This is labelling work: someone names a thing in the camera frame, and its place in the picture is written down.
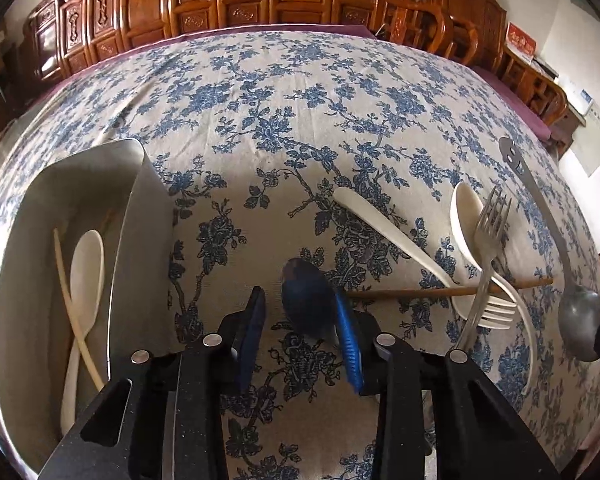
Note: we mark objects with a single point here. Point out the cream plastic fork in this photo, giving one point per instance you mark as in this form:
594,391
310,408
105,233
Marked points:
395,242

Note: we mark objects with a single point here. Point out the carved wooden sofa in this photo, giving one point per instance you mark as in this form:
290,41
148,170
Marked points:
205,0

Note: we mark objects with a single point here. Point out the carved wooden armchair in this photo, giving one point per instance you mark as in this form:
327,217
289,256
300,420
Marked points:
485,15

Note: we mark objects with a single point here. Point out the blue floral tablecloth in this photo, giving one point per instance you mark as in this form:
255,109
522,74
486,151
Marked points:
280,135

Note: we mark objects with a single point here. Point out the purple armchair cushion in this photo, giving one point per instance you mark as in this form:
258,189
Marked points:
520,105

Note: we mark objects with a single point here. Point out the rectangular metal tin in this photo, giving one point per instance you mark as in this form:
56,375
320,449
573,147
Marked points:
145,240

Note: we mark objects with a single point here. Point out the cream plastic spoon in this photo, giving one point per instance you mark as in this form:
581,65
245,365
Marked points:
465,220
87,270

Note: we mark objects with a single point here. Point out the metal fork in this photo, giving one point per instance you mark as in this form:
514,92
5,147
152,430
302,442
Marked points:
490,220

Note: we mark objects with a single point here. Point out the cream chopstick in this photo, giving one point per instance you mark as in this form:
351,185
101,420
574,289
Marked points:
65,280

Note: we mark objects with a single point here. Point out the purple sofa cushion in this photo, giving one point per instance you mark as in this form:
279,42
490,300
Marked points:
330,27

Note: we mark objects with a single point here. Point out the red display card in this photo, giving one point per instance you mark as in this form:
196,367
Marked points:
521,40

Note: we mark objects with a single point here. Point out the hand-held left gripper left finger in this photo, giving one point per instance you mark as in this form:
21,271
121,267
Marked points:
252,330

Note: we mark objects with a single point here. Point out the wooden chopstick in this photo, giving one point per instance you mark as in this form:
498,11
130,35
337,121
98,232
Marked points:
420,292

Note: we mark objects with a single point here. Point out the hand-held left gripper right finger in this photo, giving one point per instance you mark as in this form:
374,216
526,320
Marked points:
347,342

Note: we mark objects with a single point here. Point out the white desktop device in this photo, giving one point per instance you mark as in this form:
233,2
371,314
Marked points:
585,102

